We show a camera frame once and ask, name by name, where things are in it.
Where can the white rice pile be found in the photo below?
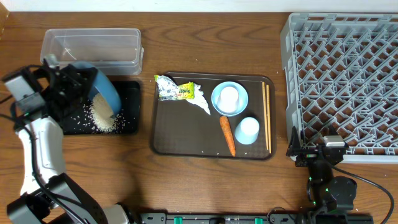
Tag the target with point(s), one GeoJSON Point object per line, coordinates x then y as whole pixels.
{"type": "Point", "coordinates": [96, 117]}

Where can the brown serving tray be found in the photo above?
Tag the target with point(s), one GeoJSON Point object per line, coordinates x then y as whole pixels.
{"type": "Point", "coordinates": [180, 128]}

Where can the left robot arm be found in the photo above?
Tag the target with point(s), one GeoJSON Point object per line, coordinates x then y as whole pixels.
{"type": "Point", "coordinates": [46, 184]}

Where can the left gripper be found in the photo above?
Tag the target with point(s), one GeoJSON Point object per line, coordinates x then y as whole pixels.
{"type": "Point", "coordinates": [71, 79]}

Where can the yellow green pandan packet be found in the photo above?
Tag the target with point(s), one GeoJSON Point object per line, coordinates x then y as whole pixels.
{"type": "Point", "coordinates": [186, 91]}

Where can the grey dishwasher rack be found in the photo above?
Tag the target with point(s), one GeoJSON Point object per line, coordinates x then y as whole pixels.
{"type": "Point", "coordinates": [341, 71]}

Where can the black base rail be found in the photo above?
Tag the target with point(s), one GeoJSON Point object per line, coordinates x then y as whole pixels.
{"type": "Point", "coordinates": [163, 218]}

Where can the dark blue plate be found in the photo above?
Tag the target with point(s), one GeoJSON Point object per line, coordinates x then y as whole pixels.
{"type": "Point", "coordinates": [102, 86]}

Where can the black waste tray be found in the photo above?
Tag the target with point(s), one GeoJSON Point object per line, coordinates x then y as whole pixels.
{"type": "Point", "coordinates": [130, 95]}

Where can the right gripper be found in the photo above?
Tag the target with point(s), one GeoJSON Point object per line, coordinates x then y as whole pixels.
{"type": "Point", "coordinates": [295, 149]}

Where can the clear plastic container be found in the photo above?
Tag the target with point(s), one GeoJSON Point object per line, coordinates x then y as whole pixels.
{"type": "Point", "coordinates": [114, 51]}

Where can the light blue bowl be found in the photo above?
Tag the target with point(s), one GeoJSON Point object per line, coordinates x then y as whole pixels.
{"type": "Point", "coordinates": [242, 102]}

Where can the silver foil wrapper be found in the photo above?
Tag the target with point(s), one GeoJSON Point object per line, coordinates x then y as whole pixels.
{"type": "Point", "coordinates": [167, 89]}

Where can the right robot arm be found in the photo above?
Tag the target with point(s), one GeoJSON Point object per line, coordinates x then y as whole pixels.
{"type": "Point", "coordinates": [332, 196]}

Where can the white crumpled tissue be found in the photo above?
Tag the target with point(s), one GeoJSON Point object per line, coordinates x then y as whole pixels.
{"type": "Point", "coordinates": [199, 99]}

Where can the orange carrot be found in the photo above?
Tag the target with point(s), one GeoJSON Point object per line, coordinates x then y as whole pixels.
{"type": "Point", "coordinates": [226, 129]}

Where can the light blue cup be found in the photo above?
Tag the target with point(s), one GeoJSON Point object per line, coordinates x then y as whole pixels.
{"type": "Point", "coordinates": [247, 131]}

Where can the pale pink cup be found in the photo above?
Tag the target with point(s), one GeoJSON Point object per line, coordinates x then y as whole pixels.
{"type": "Point", "coordinates": [228, 100]}

